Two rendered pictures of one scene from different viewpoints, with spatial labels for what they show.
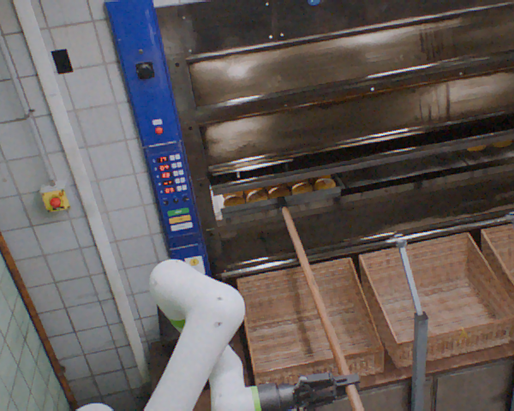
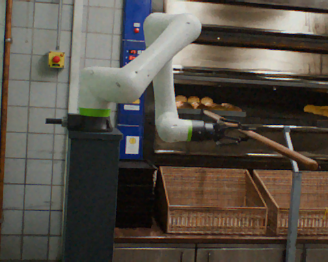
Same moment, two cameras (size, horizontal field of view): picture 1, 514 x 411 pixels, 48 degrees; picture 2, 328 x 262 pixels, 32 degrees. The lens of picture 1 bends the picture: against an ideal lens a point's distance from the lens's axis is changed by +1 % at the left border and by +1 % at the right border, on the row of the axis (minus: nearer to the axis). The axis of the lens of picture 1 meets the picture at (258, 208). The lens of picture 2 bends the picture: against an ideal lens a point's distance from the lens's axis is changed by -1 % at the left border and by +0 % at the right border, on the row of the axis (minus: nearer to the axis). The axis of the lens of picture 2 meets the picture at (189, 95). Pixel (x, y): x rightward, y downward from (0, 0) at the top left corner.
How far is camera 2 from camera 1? 1.73 m
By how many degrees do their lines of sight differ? 30
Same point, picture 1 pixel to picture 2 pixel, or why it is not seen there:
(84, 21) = not seen: outside the picture
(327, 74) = (247, 23)
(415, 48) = (301, 22)
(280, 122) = (212, 50)
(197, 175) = not seen: hidden behind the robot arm
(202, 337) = (178, 26)
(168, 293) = (158, 19)
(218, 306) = (189, 16)
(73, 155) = (76, 34)
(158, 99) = (141, 10)
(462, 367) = (325, 241)
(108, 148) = (100, 37)
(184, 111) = not seen: hidden behind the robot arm
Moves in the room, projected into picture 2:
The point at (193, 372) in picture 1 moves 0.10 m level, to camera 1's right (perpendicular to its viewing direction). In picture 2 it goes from (170, 40) to (195, 42)
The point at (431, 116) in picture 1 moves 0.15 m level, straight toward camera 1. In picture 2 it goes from (310, 70) to (309, 70)
